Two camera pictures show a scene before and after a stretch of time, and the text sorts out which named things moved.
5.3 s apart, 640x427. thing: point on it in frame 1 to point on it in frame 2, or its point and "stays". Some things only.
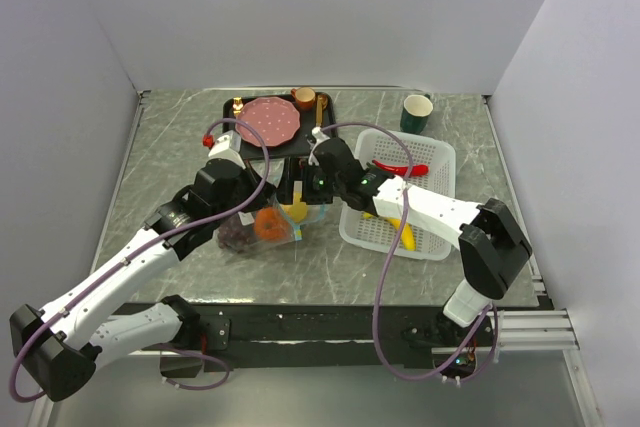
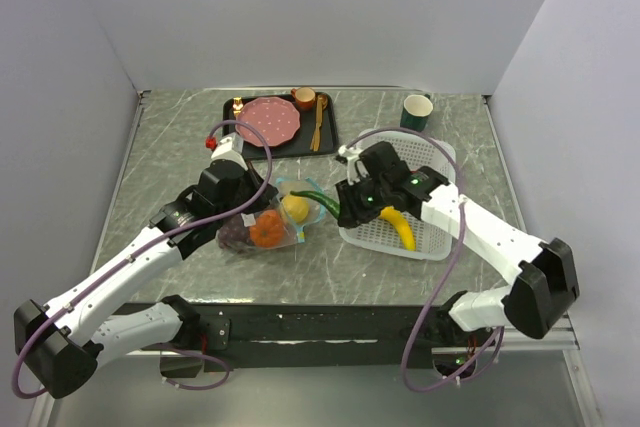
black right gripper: (299, 169) to (351, 212)
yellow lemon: (298, 210) stays
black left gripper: (265, 192) stays
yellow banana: (408, 238) stays
